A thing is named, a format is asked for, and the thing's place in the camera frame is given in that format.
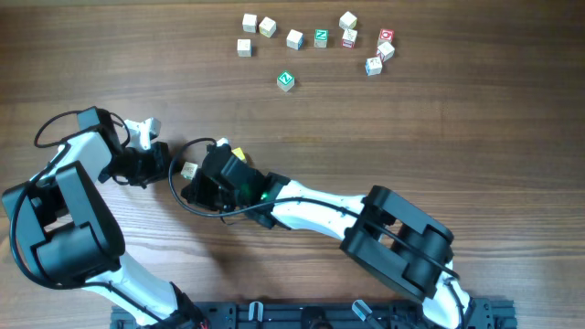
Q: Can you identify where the yellow edged wooden block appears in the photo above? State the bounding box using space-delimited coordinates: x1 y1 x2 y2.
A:
259 16 277 38

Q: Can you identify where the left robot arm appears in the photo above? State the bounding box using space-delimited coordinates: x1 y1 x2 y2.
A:
2 107 207 328

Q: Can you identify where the yellow K wooden block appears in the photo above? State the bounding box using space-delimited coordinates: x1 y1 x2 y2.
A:
232 147 248 163

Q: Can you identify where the black right camera cable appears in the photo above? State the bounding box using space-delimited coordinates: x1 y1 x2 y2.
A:
167 137 467 329

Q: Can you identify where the red sided wooden block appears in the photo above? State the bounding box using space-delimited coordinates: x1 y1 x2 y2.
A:
376 41 395 62

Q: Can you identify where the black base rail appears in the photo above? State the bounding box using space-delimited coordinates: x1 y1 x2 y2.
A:
109 297 518 329

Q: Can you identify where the plain wooden block far left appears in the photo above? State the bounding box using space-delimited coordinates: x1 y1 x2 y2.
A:
242 14 258 33

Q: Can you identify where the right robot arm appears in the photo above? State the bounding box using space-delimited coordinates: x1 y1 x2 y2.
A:
173 143 471 328

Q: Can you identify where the teal picture wooden block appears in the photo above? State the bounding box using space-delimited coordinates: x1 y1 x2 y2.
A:
180 162 198 180

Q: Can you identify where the green Z wooden block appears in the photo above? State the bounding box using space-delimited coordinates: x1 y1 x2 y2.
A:
277 70 295 92

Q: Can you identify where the red O wooden block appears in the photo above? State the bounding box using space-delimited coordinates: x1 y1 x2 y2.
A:
378 28 395 46

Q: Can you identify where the blue sided wooden block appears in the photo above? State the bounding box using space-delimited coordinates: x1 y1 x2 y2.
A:
365 57 383 76

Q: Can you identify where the red edged picture block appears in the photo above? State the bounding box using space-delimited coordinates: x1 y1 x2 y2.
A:
342 28 357 48

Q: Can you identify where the plain wooden block top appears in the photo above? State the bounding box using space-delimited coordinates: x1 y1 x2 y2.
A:
339 11 357 30

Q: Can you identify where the green N wooden block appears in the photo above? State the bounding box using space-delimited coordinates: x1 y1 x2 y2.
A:
314 29 328 48

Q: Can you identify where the plain wooden block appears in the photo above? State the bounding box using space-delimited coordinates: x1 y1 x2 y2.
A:
242 14 258 33
339 11 357 30

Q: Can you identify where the wooden block left lower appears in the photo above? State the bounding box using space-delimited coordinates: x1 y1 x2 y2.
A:
237 39 252 58

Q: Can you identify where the blue edged wooden block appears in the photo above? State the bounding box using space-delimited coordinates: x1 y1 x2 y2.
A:
286 29 303 50

